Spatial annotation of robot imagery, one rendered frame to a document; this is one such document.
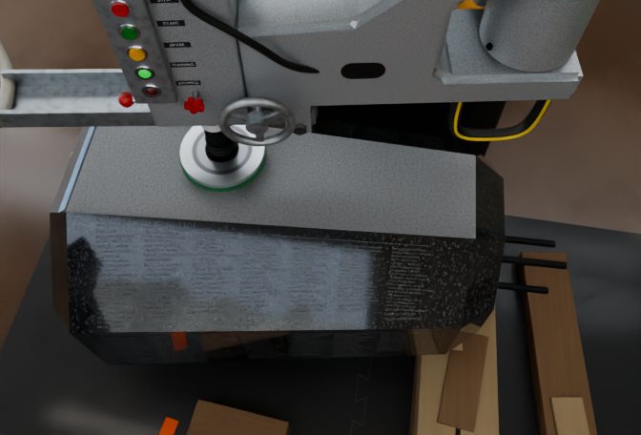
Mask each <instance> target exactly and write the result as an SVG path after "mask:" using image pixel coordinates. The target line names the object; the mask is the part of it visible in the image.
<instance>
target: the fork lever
mask: <svg viewBox="0 0 641 435"><path fill-rule="evenodd" d="M1 75H2V76H3V78H8V79H11V80H13V81H14V82H15V96H14V100H13V104H12V107H11V110H0V120H1V121H2V122H3V123H4V124H3V126H2V127H1V128H19V127H110V126H156V125H155V122H154V119H153V117H152V114H151V112H150V109H149V107H148V104H136V103H134V105H133V106H132V107H129V108H125V107H123V106H121V105H120V104H119V102H118V97H119V96H120V95H121V94H122V93H124V92H128V93H132V92H131V90H130V88H129V85H128V83H127V81H126V78H125V76H124V74H123V71H122V70H121V69H80V70H2V71H1ZM311 124H316V107H311ZM268 125H286V119H285V117H284V116H283V117H281V118H278V119H276V120H273V121H271V122H268ZM293 134H295V135H304V134H307V126H305V125H302V124H297V125H296V127H295V130H294V132H293Z"/></svg>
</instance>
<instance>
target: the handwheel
mask: <svg viewBox="0 0 641 435"><path fill-rule="evenodd" d="M246 107H252V112H250V113H248V114H247V115H244V114H238V113H234V111H236V110H239V109H242V108H246ZM263 107H264V108H269V109H272V110H275V111H274V112H271V113H269V114H266V113H264V112H263ZM283 116H284V117H285V119H286V126H285V128H284V129H283V130H282V131H281V132H280V133H278V134H276V135H271V136H267V137H264V135H263V134H264V133H266V132H267V131H268V122H271V121H273V120H276V119H278V118H281V117H283ZM228 119H232V120H235V121H238V122H241V123H245V124H246V125H245V128H246V130H247V132H249V133H250V134H253V135H256V137H250V136H245V135H240V134H238V133H236V132H235V131H233V130H232V129H231V128H230V127H229V125H228V122H227V120H228ZM218 126H219V128H220V129H221V131H222V132H223V133H224V134H225V135H226V136H227V137H228V138H230V139H231V140H233V141H235V142H237V143H239V144H243V145H248V146H257V147H260V146H270V145H274V144H277V143H280V142H282V141H283V140H285V139H286V138H287V137H289V136H290V135H291V134H292V133H293V132H294V130H295V127H296V119H295V116H294V114H293V113H292V111H291V110H290V109H289V108H288V107H286V106H285V105H284V104H282V103H280V102H278V101H277V100H274V99H271V98H267V97H259V96H251V97H244V98H240V99H237V100H235V101H233V102H231V103H229V104H228V105H226V106H225V107H224V108H223V109H222V110H221V112H220V114H219V116H218Z"/></svg>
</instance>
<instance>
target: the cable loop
mask: <svg viewBox="0 0 641 435"><path fill-rule="evenodd" d="M551 101H552V99H546V100H537V101H536V103H535V105H534V106H533V108H532V110H531V111H530V113H529V114H528V116H527V117H526V118H525V120H524V121H522V122H521V123H520V124H517V125H515V126H511V127H507V128H500V129H468V128H465V127H463V126H462V125H461V114H462V109H463V106H464V102H451V103H450V108H449V112H448V120H447V125H448V129H449V131H451V133H452V134H453V135H454V136H456V137H458V138H460V139H465V140H472V141H496V140H507V139H512V138H517V137H520V136H522V135H525V134H527V133H528V132H530V131H531V130H532V129H533V128H534V127H535V126H536V125H537V124H538V122H539V121H540V120H541V118H542V117H543V115H544V114H545V112H546V111H547V109H548V106H549V104H550V103H551Z"/></svg>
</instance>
